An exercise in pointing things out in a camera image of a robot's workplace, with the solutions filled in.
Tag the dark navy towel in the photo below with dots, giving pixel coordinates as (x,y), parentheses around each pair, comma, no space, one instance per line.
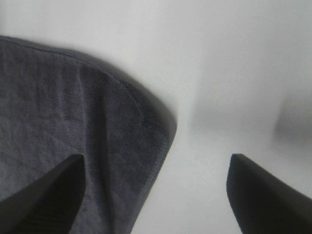
(53,105)

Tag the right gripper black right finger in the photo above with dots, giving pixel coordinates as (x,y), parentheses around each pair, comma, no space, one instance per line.
(263,204)

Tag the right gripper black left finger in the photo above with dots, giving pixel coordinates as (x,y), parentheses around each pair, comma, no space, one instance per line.
(50,204)

